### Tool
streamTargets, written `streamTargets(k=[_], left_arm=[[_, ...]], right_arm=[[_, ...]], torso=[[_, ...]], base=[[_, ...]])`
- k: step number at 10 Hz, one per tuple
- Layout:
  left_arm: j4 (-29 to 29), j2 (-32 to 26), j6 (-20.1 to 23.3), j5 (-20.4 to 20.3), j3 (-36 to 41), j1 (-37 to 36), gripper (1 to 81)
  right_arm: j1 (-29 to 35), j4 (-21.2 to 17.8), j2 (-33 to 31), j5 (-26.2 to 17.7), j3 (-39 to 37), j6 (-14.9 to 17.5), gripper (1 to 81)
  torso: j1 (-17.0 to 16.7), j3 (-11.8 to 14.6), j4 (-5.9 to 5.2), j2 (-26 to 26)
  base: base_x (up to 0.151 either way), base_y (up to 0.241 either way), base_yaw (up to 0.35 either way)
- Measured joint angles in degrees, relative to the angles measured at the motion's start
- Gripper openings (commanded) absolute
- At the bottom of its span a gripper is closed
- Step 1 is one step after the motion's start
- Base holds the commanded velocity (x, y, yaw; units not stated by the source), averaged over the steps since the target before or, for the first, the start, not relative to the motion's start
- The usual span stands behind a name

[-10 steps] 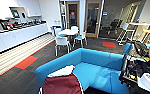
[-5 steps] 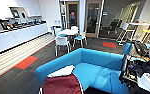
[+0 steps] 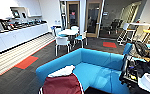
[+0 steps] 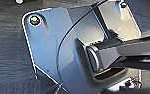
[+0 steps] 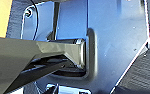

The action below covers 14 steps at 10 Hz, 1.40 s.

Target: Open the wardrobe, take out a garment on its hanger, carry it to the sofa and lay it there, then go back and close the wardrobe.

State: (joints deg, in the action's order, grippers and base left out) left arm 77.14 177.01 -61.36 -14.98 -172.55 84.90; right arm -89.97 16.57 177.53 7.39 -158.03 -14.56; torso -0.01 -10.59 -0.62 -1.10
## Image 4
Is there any thin black base cable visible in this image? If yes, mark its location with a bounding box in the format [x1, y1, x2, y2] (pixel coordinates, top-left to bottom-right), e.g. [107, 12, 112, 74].
[55, 0, 109, 88]

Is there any thick grey robot limb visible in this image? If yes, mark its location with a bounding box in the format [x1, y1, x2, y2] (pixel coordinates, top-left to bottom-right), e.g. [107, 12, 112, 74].
[74, 31, 150, 84]

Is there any round metal screw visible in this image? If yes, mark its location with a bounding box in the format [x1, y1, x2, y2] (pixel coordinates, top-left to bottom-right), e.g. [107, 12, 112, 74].
[28, 14, 42, 28]
[119, 1, 129, 10]

